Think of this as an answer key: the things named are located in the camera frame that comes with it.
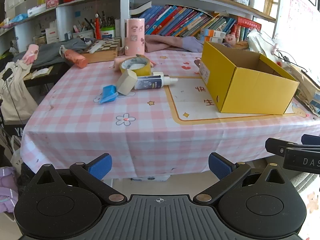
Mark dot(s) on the gray clothing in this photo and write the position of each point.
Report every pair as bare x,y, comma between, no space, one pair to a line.
52,51

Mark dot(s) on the orange and white small box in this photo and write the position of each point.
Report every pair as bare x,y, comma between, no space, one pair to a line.
212,33
211,40

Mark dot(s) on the row of colourful books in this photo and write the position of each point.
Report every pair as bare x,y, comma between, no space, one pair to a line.
180,20

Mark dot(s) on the pink sticker-covered cylinder bin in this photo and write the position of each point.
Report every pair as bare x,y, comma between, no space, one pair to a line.
135,37

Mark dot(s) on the beige rectangular block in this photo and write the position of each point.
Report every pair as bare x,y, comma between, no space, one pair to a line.
126,82

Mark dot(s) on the purple garment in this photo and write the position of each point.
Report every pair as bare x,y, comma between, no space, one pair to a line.
7,192

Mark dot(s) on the white plastic bag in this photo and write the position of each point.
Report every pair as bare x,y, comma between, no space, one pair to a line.
262,45

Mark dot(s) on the green lidded jar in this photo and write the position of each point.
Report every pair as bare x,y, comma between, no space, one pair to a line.
108,32

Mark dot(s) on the pink cloth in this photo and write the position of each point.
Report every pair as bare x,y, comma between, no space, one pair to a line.
162,43

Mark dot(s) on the yellow tape roll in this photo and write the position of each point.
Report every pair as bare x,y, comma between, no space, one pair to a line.
140,72

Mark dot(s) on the small blue plastic piece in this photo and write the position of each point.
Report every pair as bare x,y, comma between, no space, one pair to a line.
108,93

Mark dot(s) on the purple cloth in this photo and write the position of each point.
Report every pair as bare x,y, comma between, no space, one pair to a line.
193,44

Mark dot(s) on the white tote bag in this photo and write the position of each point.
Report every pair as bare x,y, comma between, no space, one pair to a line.
17,155

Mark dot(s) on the wooden chessboard box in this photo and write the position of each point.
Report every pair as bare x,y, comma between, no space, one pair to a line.
105,55

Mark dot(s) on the white carton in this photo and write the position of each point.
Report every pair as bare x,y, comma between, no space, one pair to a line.
52,35

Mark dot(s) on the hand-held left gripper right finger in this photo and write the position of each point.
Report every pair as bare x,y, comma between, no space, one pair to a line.
220,167

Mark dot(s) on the pink wall poster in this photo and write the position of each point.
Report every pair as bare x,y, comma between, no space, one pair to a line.
300,17

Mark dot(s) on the white plastic case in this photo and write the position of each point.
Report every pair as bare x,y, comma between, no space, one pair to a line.
96,47

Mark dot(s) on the pink glove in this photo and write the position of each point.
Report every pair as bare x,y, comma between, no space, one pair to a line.
29,55

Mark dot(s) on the red tassel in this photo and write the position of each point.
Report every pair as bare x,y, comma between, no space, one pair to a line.
97,26

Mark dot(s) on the white spray bottle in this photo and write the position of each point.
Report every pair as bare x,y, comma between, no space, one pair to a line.
147,82

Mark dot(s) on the white pen holder with pens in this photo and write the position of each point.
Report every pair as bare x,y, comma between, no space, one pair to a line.
83,33

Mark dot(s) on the pink plush pouch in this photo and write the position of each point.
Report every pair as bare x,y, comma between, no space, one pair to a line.
117,62

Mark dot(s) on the red book box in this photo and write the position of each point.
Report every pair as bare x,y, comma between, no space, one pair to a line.
250,25

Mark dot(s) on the pink pig plush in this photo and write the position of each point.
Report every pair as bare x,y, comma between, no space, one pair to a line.
230,39

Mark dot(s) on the yellow cardboard box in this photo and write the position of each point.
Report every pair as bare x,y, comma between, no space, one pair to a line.
250,92

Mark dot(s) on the wooden tray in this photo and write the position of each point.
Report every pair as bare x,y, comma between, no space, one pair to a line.
28,76

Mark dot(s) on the pink tissue box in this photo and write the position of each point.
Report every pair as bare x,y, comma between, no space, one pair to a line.
52,1

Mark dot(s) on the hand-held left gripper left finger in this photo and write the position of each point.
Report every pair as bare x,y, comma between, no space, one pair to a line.
100,167

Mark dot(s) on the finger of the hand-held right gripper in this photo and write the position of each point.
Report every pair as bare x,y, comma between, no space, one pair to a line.
277,147
311,140

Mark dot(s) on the white shelf unit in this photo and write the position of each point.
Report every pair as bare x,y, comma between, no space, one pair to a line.
125,2

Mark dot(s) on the thick open book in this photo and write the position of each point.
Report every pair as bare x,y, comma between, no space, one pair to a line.
141,8

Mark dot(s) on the black electric piano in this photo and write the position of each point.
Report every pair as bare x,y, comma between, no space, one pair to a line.
50,73

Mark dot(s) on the stack of papers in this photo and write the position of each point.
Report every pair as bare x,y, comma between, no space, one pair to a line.
305,87

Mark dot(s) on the pink water bottle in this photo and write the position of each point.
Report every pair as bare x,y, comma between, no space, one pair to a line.
75,58

